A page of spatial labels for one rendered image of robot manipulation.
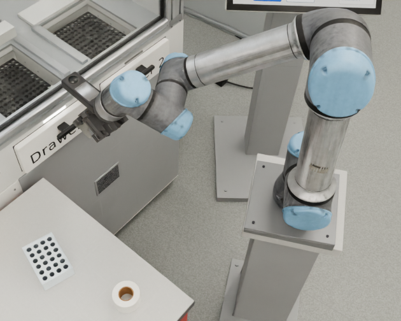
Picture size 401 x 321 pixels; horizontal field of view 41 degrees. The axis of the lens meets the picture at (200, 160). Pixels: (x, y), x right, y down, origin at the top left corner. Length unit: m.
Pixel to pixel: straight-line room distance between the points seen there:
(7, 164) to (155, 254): 0.98
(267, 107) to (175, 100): 1.18
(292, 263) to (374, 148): 1.24
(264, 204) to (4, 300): 0.73
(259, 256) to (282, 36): 0.80
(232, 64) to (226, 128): 1.51
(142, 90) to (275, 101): 1.25
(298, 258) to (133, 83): 0.83
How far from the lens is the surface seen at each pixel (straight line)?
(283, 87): 2.24
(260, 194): 1.55
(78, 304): 1.41
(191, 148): 2.62
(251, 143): 2.50
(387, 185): 2.70
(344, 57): 0.98
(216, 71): 1.19
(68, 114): 1.55
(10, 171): 1.55
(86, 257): 1.47
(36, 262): 1.47
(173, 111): 1.15
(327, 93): 1.00
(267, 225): 1.49
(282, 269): 1.76
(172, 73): 1.22
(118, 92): 1.10
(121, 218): 2.24
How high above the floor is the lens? 2.06
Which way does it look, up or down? 53 degrees down
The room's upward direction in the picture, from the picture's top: 5 degrees clockwise
